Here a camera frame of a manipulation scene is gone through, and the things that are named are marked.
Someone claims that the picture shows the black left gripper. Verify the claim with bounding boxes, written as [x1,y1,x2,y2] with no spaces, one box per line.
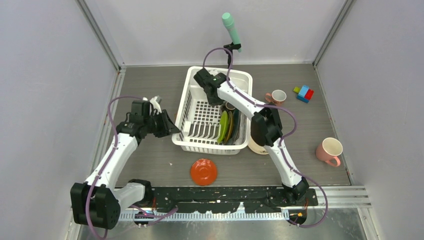
[143,109,180,138]

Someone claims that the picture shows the brown ceramic bowl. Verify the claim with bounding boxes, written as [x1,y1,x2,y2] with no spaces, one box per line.
[220,101,236,113]

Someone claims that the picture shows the green plastic plate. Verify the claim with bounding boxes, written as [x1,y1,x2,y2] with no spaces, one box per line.
[217,110,229,144]

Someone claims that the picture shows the teal square plate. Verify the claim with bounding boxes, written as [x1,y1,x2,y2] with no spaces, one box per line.
[227,108,245,145]

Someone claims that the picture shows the yellow patterned plate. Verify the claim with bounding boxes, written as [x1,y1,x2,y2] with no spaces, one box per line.
[224,111,234,145]

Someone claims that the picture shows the pink mug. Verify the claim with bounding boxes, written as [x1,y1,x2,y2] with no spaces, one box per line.
[265,89,287,106]

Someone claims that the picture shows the white patterned bowl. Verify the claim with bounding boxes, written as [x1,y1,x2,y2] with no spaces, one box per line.
[247,136,269,155]

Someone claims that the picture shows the cream pink cup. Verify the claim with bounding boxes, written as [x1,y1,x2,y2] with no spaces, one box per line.
[315,137,343,167]

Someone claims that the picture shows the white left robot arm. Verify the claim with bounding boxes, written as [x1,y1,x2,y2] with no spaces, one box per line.
[70,96,180,230]

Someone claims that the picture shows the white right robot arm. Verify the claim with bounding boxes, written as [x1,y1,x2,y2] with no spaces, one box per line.
[193,68,309,205]

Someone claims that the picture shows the white plastic dish rack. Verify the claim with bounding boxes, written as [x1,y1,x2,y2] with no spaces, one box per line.
[172,66,251,155]

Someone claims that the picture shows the orange red bowl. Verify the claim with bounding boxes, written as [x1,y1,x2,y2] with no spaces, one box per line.
[190,158,218,186]

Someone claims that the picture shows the green microphone on stand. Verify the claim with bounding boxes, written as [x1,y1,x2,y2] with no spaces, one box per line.
[221,12,242,67]

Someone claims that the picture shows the colourful toy blocks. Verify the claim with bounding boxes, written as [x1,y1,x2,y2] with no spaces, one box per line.
[293,85,315,103]

